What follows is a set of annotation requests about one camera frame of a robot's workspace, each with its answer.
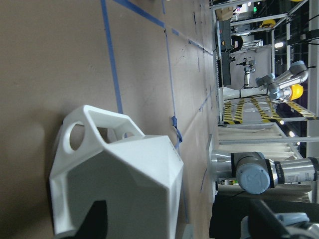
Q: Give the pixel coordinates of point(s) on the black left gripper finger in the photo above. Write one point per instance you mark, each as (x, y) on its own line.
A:
(94, 226)

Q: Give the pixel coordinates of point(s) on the white angular cup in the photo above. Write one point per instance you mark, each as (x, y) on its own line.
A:
(103, 155)

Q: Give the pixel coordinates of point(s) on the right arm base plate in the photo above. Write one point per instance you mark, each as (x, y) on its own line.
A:
(210, 170)

